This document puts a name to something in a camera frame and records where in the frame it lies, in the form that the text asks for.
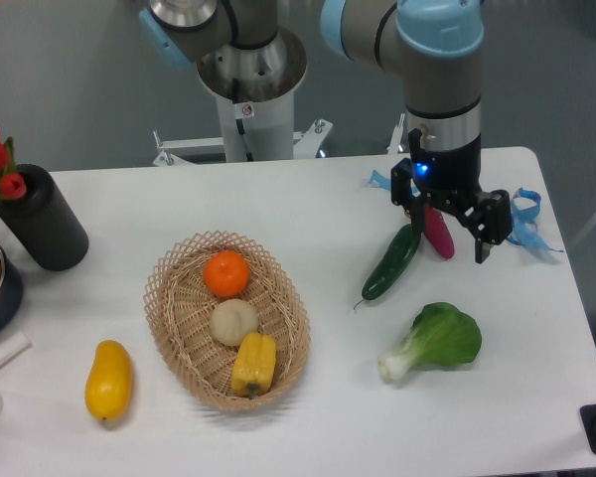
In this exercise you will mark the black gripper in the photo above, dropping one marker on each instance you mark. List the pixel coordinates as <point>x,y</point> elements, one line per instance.
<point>449,182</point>

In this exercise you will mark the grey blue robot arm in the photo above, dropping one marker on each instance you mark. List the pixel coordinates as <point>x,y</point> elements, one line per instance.
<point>433,47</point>

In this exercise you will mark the yellow bell pepper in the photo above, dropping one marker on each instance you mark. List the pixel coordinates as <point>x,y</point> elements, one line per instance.
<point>254,366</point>

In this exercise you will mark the wicker oval basket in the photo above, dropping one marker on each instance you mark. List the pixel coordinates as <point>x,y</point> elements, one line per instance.
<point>178,308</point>

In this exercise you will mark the magenta sweet potato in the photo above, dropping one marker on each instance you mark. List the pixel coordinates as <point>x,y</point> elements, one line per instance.
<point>437,233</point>

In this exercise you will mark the green cucumber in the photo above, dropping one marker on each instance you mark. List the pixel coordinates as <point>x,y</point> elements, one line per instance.
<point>396,259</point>

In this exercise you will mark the green bok choy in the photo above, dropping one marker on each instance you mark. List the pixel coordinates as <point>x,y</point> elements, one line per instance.
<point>440,335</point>

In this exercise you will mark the orange fruit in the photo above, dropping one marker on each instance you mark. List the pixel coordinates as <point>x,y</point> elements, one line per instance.
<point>226,273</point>

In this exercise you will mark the white steamed bun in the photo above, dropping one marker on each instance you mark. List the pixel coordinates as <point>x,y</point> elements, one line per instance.
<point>232,320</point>

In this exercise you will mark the yellow mango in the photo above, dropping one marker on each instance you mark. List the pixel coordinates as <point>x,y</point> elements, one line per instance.
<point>109,385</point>

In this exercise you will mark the black cylindrical vase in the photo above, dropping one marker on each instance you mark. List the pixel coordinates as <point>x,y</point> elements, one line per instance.
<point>44,222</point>

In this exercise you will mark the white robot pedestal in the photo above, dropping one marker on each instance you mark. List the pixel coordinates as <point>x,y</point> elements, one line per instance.
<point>254,93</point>

